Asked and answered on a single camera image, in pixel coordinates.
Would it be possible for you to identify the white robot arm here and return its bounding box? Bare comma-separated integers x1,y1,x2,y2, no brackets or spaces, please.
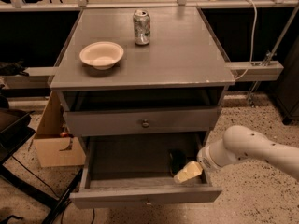
174,125,299,184

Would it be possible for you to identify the silver soda can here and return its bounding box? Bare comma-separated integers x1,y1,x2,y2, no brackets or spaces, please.
133,9,150,46

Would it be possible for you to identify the open grey bottom drawer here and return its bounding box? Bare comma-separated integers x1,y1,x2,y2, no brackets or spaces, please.
70,133,221,209

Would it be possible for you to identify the grey wooden drawer cabinet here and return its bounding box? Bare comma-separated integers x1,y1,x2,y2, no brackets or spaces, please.
50,6,237,142

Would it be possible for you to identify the white cable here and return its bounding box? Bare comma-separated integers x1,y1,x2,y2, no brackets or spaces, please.
235,0,260,82

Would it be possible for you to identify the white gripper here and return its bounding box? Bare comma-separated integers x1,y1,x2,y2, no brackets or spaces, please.
173,144,222,184

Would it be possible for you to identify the cardboard box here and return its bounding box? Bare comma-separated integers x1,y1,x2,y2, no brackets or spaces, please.
33,92,85,167

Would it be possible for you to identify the black chair base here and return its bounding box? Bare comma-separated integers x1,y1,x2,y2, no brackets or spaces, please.
0,107,84,224

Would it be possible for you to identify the closed grey middle drawer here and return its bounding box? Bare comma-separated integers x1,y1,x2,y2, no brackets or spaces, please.
64,106,221,136

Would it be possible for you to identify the green and yellow sponge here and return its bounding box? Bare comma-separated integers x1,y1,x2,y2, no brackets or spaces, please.
169,149,187,176

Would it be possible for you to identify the metal rail frame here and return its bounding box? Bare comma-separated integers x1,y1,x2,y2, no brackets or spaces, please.
0,0,298,11

